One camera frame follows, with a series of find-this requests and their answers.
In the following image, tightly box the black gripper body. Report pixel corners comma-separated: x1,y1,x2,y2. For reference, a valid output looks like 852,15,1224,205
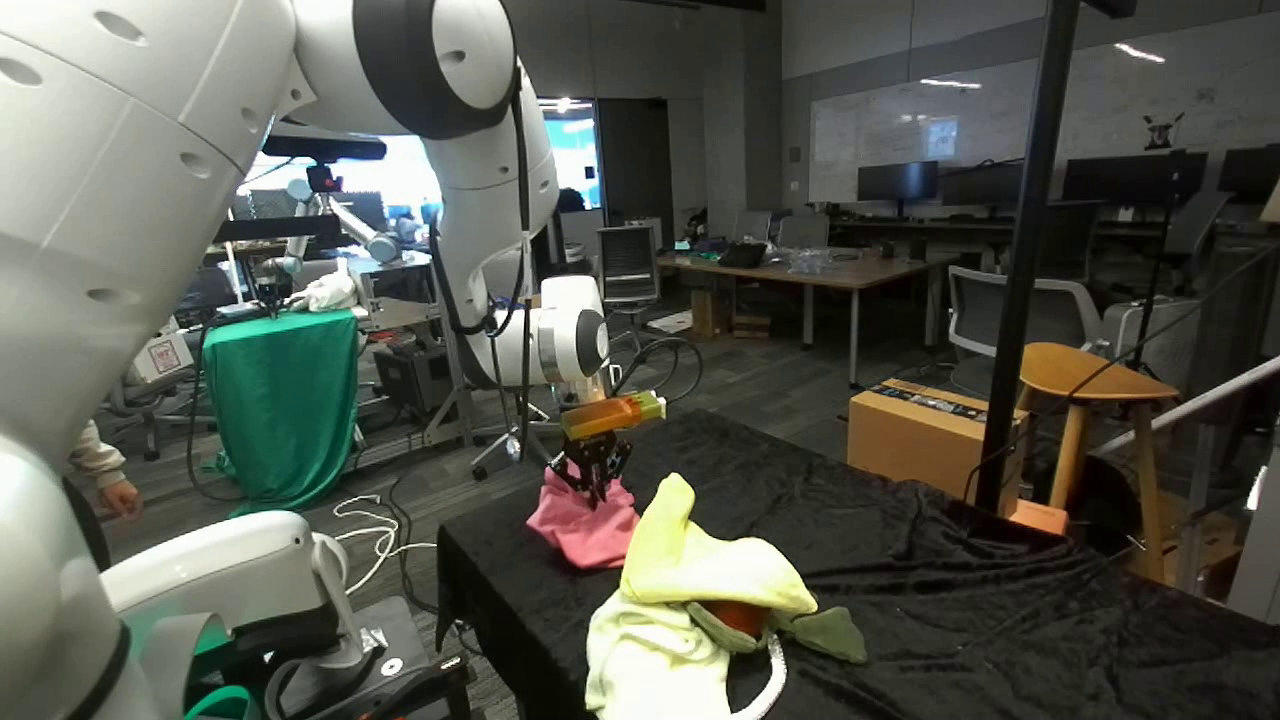
543,431,633,494

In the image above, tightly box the pink cloth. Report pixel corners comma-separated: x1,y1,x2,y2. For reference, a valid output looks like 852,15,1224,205
526,466,643,576

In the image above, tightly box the yellow cloth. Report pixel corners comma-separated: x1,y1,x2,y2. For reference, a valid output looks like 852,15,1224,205
615,470,823,621

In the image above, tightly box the cream white cloth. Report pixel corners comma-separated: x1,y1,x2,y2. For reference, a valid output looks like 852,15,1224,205
580,584,752,720

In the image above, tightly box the grey swivel office chair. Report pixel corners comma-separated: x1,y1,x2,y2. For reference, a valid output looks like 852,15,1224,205
425,254,566,484

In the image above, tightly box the dark mesh office chair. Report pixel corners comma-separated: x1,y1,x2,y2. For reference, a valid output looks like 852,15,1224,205
593,218,667,317

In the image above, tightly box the wooden desk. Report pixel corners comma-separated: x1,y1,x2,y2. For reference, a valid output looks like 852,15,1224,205
657,249,935,394

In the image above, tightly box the white crumpled object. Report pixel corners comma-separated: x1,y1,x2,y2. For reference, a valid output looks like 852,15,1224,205
283,264,367,322

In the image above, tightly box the cardboard box with black tape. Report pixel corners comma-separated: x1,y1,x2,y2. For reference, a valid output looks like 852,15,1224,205
845,375,1032,508

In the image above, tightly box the black tablecloth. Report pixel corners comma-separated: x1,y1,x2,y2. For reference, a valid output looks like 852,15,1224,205
432,410,1280,720

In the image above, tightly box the small wooden block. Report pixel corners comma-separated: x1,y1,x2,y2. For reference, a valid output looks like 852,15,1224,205
1003,497,1078,541

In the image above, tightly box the person in beige sweater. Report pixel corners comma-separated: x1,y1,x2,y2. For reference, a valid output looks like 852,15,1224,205
60,417,145,521

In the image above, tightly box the black stand pole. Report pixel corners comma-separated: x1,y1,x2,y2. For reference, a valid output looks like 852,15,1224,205
975,0,1089,531

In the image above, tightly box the wooden stool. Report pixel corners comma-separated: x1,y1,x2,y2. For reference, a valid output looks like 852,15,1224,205
1012,342,1190,593

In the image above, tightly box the wide black computer monitor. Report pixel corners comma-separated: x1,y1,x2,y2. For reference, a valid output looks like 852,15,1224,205
1062,149,1211,214

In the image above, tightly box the orange yellow wrist camera block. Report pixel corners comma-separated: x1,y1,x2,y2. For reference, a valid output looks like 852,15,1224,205
556,388,672,443

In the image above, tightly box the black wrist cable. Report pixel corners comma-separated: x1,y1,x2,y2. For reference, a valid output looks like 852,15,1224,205
425,65,709,471

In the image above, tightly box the white floor cable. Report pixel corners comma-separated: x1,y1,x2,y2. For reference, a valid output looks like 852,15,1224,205
324,494,446,574

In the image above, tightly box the white rope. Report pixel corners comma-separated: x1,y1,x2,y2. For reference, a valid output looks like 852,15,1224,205
725,638,798,720

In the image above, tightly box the black clamp mount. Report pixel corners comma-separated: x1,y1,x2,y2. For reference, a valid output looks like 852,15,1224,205
261,638,471,720

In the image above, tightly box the black stereo camera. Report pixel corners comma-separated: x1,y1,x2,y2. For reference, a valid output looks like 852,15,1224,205
256,128,392,167

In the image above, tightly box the white frame chair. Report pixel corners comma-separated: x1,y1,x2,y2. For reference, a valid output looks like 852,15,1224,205
943,262,1113,366

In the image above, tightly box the white diagonal rail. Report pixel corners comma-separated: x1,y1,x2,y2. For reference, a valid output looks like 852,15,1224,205
1092,355,1280,466

